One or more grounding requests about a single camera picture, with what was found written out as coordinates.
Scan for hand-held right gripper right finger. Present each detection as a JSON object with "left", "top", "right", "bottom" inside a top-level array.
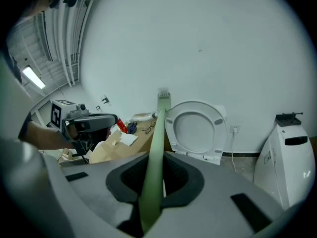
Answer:
[{"left": 148, "top": 151, "right": 283, "bottom": 238}]

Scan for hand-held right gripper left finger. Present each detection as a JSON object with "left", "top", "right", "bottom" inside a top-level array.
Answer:
[{"left": 59, "top": 152, "right": 149, "bottom": 238}]

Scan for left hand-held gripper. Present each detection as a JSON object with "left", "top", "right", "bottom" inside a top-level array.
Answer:
[{"left": 51, "top": 99, "right": 119, "bottom": 164}]

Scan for green toilet brush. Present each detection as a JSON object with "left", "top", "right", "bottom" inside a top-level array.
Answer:
[{"left": 138, "top": 86, "right": 173, "bottom": 235}]

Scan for white ceramic toilet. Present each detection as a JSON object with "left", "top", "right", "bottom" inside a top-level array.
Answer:
[{"left": 164, "top": 100, "right": 228, "bottom": 166}]

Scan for person's left forearm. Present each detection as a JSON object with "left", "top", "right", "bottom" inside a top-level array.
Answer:
[{"left": 18, "top": 119, "right": 75, "bottom": 150}]

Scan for white toilet on right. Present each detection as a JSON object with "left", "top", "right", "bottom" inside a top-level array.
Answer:
[{"left": 252, "top": 122, "right": 313, "bottom": 210}]

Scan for person's left hand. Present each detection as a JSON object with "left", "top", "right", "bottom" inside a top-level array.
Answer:
[{"left": 66, "top": 125, "right": 80, "bottom": 141}]

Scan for blue cloth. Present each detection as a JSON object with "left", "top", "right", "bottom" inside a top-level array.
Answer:
[{"left": 126, "top": 121, "right": 138, "bottom": 134}]

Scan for white paper sheet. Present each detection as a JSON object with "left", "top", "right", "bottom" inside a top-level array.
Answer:
[{"left": 118, "top": 132, "right": 139, "bottom": 147}]

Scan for large cardboard box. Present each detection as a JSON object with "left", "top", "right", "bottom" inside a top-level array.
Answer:
[{"left": 59, "top": 113, "right": 174, "bottom": 165}]

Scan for black framed glasses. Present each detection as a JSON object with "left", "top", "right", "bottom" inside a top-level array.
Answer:
[{"left": 142, "top": 121, "right": 157, "bottom": 134}]

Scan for ceiling light panel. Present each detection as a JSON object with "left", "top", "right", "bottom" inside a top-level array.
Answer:
[{"left": 21, "top": 66, "right": 47, "bottom": 89}]

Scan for black tray clamp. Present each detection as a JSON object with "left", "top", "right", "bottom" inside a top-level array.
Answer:
[{"left": 275, "top": 112, "right": 304, "bottom": 126}]

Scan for person's head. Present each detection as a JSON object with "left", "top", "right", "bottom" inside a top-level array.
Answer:
[{"left": 23, "top": 0, "right": 65, "bottom": 18}]

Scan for white power cable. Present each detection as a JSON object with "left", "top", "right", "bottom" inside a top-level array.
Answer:
[{"left": 231, "top": 132, "right": 238, "bottom": 171}]

